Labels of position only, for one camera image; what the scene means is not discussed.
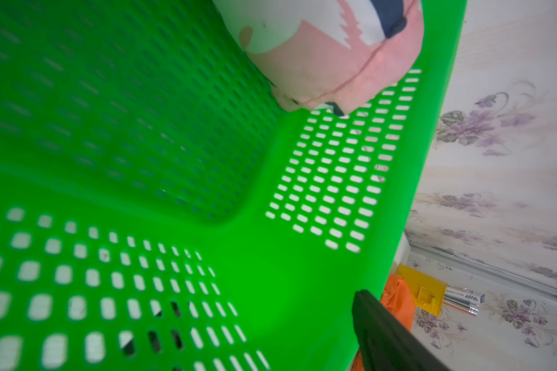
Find green plastic basket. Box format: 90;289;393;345
0;1;467;370

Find pink shark print shorts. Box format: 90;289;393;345
214;0;424;116

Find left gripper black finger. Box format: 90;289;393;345
352;290;448;371

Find orange shorts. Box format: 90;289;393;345
350;275;415;370

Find yellow pen cup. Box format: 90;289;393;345
396;265;447;317

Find pencils in cup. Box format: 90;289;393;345
443;286;486;315

